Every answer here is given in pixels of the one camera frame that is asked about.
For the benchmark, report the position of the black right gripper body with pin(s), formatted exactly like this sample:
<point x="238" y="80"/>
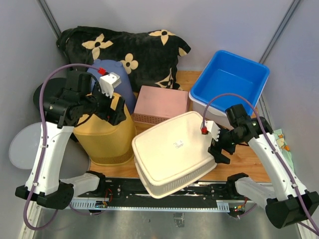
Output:
<point x="228" y="139"/>

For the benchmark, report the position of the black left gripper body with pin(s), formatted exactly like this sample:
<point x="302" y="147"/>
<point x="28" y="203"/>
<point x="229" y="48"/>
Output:
<point x="102" y="109"/>

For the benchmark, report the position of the blue bucket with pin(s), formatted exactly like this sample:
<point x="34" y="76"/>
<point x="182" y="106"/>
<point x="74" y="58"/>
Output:
<point x="124" y="89"/>

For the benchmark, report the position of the yellow slatted basket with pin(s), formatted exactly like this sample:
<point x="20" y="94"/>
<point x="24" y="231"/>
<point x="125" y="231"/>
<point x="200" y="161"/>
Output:
<point x="107" y="144"/>

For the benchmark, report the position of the pink small tray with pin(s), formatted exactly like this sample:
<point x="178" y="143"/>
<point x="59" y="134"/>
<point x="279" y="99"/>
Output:
<point x="155" y="105"/>

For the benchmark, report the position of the beige perforated basket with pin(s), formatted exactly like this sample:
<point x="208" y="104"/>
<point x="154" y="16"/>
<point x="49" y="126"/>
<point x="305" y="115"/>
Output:
<point x="173" y="154"/>

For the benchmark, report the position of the blue rimmed white tub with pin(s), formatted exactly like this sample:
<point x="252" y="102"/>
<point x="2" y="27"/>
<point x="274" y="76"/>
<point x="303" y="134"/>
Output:
<point x="212" y="113"/>

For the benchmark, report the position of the black large bucket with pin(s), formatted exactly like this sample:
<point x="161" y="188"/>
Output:
<point x="53" y="87"/>

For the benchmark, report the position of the grey bucket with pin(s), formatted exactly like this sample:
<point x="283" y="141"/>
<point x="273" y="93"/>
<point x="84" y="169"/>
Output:
<point x="23" y="150"/>

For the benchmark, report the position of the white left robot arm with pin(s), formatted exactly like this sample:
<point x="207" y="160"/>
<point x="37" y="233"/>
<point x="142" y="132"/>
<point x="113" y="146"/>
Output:
<point x="82" y="95"/>

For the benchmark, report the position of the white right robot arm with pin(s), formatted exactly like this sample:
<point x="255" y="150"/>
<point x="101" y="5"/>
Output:
<point x="290" y="201"/>

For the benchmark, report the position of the green cloth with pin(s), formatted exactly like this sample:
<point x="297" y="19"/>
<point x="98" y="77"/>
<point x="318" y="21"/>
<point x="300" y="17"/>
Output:
<point x="280" y="141"/>

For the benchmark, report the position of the black floral pillow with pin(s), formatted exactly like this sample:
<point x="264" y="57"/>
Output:
<point x="149" y="58"/>

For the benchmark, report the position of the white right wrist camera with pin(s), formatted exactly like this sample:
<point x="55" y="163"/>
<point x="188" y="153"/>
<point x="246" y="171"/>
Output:
<point x="211" y="128"/>

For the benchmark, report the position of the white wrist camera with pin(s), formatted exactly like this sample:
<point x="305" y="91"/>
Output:
<point x="108" y="82"/>
<point x="211" y="128"/>

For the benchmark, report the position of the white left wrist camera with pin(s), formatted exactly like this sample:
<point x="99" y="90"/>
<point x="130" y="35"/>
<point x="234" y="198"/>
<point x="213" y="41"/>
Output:
<point x="108" y="82"/>

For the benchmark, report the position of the black mounting rail plate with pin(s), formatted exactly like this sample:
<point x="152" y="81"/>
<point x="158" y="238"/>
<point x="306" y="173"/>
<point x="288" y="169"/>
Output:
<point x="129" y="193"/>

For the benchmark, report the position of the aluminium frame rail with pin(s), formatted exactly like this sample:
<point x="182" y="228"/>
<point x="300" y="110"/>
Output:
<point x="292" y="9"/>
<point x="49" y="17"/>

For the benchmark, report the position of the right aluminium frame rail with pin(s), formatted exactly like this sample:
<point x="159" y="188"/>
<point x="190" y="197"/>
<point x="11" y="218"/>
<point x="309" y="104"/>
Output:
<point x="292" y="9"/>

